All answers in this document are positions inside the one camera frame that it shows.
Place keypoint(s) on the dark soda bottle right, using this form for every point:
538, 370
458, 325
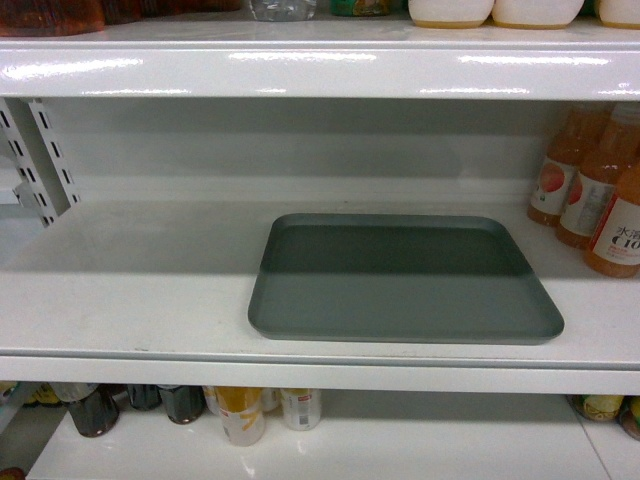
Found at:
183, 403

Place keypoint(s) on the yellow white drink can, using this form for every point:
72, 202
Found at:
241, 412

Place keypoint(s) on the orange juice bottle middle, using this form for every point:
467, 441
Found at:
594, 184

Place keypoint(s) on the grey silver serving tray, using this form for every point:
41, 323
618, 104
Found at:
399, 278

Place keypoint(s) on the white labelled drink can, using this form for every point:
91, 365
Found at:
301, 408

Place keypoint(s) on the dark soda bottle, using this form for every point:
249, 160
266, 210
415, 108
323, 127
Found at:
93, 411
183, 403

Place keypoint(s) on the white jar on top shelf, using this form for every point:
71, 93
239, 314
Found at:
449, 14

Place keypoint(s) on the orange juice bottle front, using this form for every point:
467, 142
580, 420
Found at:
614, 248

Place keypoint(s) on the white slotted shelf upright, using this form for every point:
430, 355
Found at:
47, 185

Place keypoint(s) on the dark soda bottle left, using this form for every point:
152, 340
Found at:
93, 411

